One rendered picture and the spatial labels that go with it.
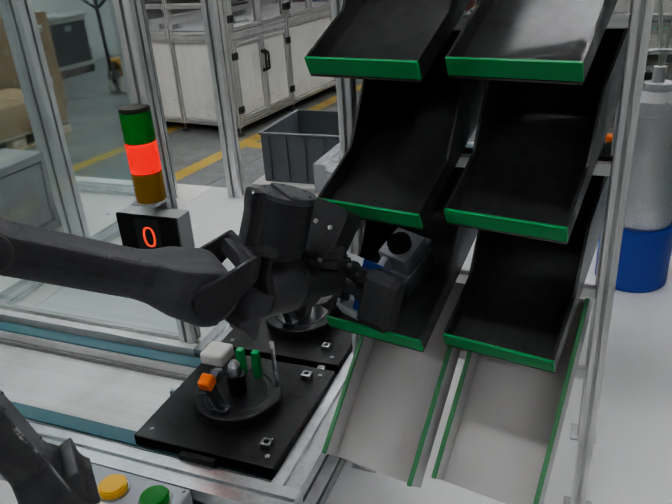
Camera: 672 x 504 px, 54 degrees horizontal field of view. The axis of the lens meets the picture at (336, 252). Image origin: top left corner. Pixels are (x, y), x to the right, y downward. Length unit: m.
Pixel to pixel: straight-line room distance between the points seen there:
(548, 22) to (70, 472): 0.64
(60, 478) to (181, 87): 5.97
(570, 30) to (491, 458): 0.53
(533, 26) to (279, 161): 2.39
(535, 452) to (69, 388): 0.84
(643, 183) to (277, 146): 1.85
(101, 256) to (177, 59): 5.93
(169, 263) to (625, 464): 0.83
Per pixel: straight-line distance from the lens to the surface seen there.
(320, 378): 1.14
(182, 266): 0.61
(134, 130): 1.10
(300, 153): 2.99
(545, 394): 0.92
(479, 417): 0.93
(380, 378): 0.96
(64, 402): 1.32
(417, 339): 0.79
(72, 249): 0.59
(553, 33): 0.73
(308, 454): 1.02
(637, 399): 1.33
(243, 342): 1.26
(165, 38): 6.51
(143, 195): 1.14
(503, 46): 0.72
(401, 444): 0.93
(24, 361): 1.47
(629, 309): 1.59
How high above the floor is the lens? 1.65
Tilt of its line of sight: 26 degrees down
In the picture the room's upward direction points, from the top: 4 degrees counter-clockwise
